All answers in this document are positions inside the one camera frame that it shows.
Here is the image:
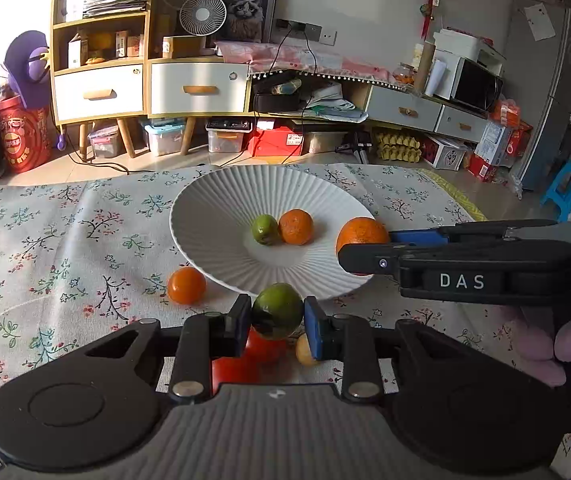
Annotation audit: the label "small white desk fan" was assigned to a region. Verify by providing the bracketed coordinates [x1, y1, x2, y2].
[180, 0, 228, 55]

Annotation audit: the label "framed cat picture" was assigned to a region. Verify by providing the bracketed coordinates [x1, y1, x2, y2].
[212, 0, 281, 44]

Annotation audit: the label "floral tablecloth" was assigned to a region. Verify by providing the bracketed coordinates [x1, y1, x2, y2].
[0, 162, 571, 478]

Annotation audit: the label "white appliance box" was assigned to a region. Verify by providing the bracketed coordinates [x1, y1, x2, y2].
[433, 27, 507, 64]

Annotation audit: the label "pink cloth cover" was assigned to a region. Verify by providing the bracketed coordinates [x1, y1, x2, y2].
[214, 40, 419, 90]

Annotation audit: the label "long wooden media cabinet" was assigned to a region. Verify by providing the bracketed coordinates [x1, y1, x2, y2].
[250, 70, 491, 145]

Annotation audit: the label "black tripod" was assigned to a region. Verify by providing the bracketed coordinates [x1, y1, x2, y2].
[336, 131, 372, 164]

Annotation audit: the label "blue lid storage box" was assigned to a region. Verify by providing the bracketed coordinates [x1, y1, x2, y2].
[140, 118, 187, 157]

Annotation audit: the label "grey refrigerator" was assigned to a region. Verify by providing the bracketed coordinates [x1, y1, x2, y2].
[502, 0, 571, 192]

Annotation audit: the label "large orange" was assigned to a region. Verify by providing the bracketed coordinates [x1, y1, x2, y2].
[335, 216, 391, 277]

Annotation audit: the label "cardboard tube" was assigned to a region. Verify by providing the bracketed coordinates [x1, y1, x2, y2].
[413, 42, 436, 94]

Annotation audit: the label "black power cable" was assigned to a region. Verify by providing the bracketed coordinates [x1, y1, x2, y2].
[264, 24, 317, 162]

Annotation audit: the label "black wall socket strip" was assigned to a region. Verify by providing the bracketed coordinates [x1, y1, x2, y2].
[276, 18, 323, 37]

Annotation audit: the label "blue white carton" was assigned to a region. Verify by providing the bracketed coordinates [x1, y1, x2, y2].
[474, 120, 515, 167]

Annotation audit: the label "black lid storage box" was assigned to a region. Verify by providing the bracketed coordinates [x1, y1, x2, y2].
[206, 118, 254, 154]

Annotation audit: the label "cardboard box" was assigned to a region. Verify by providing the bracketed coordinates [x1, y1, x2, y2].
[162, 36, 202, 59]

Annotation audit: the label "black case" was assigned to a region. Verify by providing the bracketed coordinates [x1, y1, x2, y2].
[254, 77, 303, 114]

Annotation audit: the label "purple plush toy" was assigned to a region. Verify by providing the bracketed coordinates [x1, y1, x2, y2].
[4, 30, 54, 111]

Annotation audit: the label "tall wooden shelf cabinet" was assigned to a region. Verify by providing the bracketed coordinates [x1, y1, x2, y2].
[50, 0, 160, 161]

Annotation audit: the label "small printed boxes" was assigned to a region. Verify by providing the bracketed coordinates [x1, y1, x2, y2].
[116, 30, 145, 58]

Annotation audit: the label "small smooth orange fruit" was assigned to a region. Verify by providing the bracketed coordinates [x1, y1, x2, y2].
[167, 266, 207, 306]

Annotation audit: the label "small green lime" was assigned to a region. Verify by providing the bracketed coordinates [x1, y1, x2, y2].
[252, 214, 280, 247]

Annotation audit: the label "blue plastic stool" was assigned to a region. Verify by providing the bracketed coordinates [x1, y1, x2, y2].
[540, 159, 571, 209]

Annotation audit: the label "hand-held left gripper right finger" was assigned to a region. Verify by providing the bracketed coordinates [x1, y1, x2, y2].
[304, 296, 471, 405]

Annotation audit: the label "yellow egg cartons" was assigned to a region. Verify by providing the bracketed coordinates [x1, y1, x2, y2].
[374, 130, 423, 164]

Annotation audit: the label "pile of folded papers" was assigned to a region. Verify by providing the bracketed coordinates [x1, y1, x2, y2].
[305, 84, 369, 123]

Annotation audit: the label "brown longan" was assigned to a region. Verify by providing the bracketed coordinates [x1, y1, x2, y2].
[295, 334, 317, 367]

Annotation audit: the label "clear low storage box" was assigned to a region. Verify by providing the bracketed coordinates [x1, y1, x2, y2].
[305, 131, 349, 155]

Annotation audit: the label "small red carton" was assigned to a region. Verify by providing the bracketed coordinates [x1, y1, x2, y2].
[467, 154, 499, 182]

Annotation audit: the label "white printed carton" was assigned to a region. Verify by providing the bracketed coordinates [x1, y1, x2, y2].
[423, 135, 467, 170]

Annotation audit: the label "low wooden drawer cabinet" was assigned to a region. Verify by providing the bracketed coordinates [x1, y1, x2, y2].
[146, 56, 252, 157]

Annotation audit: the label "black microwave oven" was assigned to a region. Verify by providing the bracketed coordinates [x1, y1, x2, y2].
[432, 50, 505, 112]

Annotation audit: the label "dark green lime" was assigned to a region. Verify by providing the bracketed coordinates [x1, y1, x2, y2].
[250, 283, 305, 341]

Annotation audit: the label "white ribbed plate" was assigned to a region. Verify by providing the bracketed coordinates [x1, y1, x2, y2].
[169, 165, 391, 297]

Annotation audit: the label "orange packets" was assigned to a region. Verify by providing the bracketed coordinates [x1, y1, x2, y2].
[490, 100, 522, 129]

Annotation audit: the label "rough orange tangerine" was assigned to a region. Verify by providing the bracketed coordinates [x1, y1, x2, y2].
[278, 208, 315, 246]

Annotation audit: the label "glass jar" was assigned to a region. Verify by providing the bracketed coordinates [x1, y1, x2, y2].
[395, 62, 417, 87]

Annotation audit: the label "yellow round item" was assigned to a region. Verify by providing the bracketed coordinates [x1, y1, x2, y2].
[87, 32, 117, 64]

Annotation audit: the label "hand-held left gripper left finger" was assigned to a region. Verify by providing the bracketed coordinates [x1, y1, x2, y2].
[84, 294, 252, 406]

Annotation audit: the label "red printed bucket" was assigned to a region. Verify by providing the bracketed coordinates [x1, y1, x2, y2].
[0, 96, 52, 174]

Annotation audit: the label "red tomato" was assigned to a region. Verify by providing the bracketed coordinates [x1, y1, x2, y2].
[212, 357, 262, 396]
[244, 330, 289, 365]

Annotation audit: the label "paper note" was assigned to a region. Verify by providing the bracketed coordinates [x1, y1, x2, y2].
[524, 3, 557, 42]

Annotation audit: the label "red box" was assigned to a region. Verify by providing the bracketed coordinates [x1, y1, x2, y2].
[248, 127, 305, 157]

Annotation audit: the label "white box on shelf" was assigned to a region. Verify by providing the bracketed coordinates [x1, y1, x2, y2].
[58, 0, 85, 23]

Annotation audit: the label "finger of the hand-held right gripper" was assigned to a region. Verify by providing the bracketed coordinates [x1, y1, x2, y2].
[388, 219, 559, 247]
[338, 242, 407, 277]

